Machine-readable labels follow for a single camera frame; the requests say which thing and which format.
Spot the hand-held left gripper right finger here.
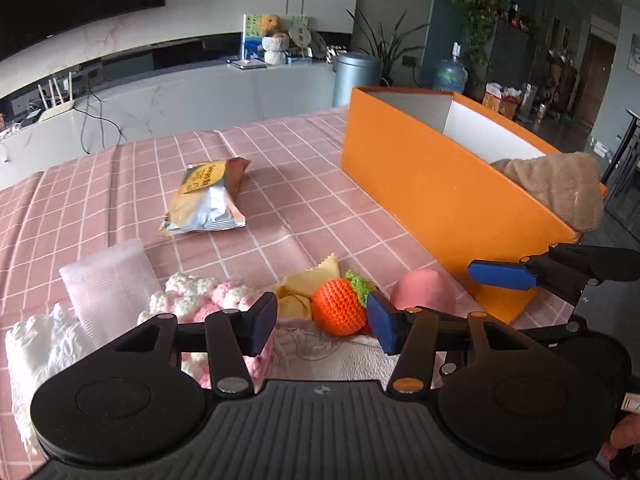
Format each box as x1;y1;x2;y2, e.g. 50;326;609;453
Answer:
366;291;538;395

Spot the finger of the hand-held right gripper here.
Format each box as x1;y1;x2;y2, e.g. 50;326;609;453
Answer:
517;321;591;347
468;243;640;306

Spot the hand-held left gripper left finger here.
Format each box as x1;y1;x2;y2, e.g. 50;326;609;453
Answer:
107;291;279;397

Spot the orange crochet fruit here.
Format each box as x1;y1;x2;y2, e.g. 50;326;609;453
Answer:
311;270;378;337

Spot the beige plush toy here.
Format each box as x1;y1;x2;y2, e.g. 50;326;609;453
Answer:
490;151;606;233

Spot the orange cardboard box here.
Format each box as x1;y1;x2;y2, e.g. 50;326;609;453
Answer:
341;87;608;325

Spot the pink soft ball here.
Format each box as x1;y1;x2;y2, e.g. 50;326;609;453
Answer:
391;268;456;313

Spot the person's right hand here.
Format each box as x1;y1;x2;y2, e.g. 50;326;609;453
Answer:
610;412;640;456

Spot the yellow cloth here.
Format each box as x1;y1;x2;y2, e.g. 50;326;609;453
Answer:
265;254;341;321

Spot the white towel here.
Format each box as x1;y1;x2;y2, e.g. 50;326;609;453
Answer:
270;320;446;382

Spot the pink white fluffy plush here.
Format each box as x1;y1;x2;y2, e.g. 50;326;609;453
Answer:
137;272;276;391

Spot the silver yellow snack packet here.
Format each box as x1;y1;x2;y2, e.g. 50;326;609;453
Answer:
159;157;252;237

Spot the black side table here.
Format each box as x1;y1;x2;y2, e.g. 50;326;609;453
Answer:
600;107;640;241

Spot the pink checked tablecloth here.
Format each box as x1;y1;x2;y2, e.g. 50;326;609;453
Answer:
0;105;551;480

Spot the pink foam net sleeve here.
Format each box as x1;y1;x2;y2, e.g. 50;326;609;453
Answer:
59;238;163;346

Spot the orange white bag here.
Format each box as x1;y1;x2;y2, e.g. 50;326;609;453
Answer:
482;82;523;121

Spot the blue water jug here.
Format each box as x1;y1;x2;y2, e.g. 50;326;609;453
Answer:
432;42;469;95

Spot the white fluffy cloth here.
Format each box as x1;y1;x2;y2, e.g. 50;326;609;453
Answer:
5;302;96;453

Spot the white marble console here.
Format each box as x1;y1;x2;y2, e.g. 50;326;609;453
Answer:
0;57;351;191

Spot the silver trash bin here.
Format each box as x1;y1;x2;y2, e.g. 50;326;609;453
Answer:
332;51;383;108

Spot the long leaf potted plant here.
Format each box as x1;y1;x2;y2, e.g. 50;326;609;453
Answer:
346;7;431;86

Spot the tall green plant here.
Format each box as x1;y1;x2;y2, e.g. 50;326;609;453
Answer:
450;0;512;68

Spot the white plush figure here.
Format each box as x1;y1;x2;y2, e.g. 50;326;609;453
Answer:
261;32;291;66

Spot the colourful picture board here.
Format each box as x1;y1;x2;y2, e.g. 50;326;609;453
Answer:
242;13;266;61

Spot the silver round ornament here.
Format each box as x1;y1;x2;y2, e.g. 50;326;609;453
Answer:
290;25;313;57

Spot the white router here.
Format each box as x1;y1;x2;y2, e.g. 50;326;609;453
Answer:
37;71;76;122

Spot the black cable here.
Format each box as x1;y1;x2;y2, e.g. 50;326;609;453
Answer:
75;89;126;153

